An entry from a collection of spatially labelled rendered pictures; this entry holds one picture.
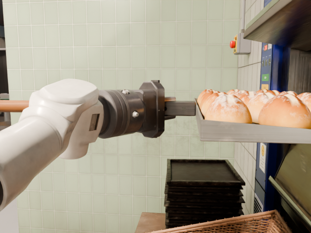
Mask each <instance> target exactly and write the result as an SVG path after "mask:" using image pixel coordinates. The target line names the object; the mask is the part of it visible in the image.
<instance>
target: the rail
mask: <svg viewBox="0 0 311 233"><path fill-rule="evenodd" d="M278 1H280V0H272V1H271V2H270V3H269V4H267V5H266V6H265V7H264V8H263V9H262V10H261V11H260V12H259V13H258V14H257V15H256V16H255V17H254V18H253V19H252V20H251V21H250V22H249V23H248V24H247V25H246V28H245V30H247V29H248V28H249V27H250V26H251V25H252V24H253V23H254V22H256V21H257V20H258V19H259V18H260V17H261V16H262V15H264V14H265V13H266V12H267V11H268V10H269V9H270V8H272V7H273V6H274V5H275V4H276V3H277V2H278Z"/></svg>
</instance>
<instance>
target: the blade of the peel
mask: <svg viewBox="0 0 311 233"><path fill-rule="evenodd" d="M197 100H198V99H197V98H194V101H195V102H196V115H195V116H196V121H197V126H198V131H199V138H200V141H220V142H256V143H292V144H311V129H303V128H292V127H282V126H271V125H260V124H255V123H252V124H250V123H235V122H224V121H214V120H204V119H203V117H202V115H201V112H200V109H199V106H198V104H197Z"/></svg>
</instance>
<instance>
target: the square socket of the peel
mask: <svg viewBox="0 0 311 233"><path fill-rule="evenodd" d="M195 115H196V102H195V101H179V100H176V101H166V102H165V116H195Z"/></svg>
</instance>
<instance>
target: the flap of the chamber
mask: <svg viewBox="0 0 311 233"><path fill-rule="evenodd" d="M243 39H247V40H252V41H257V42H262V43H268V44H273V45H279V46H283V47H288V48H293V49H299V50H304V51H308V50H311V0H280V1H278V2H277V3H276V4H275V5H274V6H273V7H272V8H270V9H269V10H268V11H267V12H266V13H265V14H264V15H262V16H261V17H260V18H259V19H258V20H257V21H256V22H254V23H253V24H252V25H251V26H250V27H249V28H248V29H247V30H246V31H245V32H244V35H243Z"/></svg>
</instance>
